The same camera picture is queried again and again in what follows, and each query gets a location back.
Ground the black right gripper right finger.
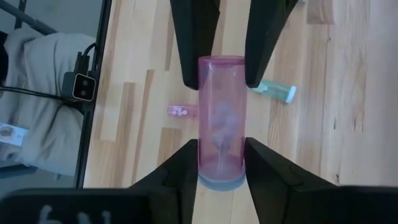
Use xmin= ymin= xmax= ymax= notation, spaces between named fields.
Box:
xmin=245 ymin=138 xmax=398 ymax=224

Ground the beige garment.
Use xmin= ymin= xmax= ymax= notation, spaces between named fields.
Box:
xmin=0 ymin=26 xmax=96 ymax=180

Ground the black camera cable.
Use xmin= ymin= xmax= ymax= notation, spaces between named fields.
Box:
xmin=0 ymin=42 xmax=98 ymax=105

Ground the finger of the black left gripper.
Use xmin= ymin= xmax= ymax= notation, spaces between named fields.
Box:
xmin=244 ymin=0 xmax=299 ymax=89
xmin=170 ymin=0 xmax=221 ymax=90

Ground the white printed box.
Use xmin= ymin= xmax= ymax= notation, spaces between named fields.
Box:
xmin=0 ymin=122 xmax=29 ymax=147

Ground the gray chair frame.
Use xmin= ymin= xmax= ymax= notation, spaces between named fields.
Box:
xmin=0 ymin=0 xmax=58 ymax=35

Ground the small table-level camera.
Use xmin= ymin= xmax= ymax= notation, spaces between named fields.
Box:
xmin=71 ymin=72 xmax=98 ymax=103

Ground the pink pill bottle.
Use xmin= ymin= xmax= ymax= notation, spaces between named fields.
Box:
xmin=167 ymin=104 xmax=199 ymax=119
xmin=197 ymin=55 xmax=247 ymax=192

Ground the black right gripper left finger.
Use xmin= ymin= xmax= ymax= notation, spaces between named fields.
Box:
xmin=0 ymin=139 xmax=199 ymax=224

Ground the black aluminium rig frame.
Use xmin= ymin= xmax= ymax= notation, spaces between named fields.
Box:
xmin=73 ymin=0 xmax=113 ymax=189

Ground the green pill bottle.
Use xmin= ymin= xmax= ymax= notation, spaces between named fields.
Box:
xmin=248 ymin=79 xmax=298 ymax=104

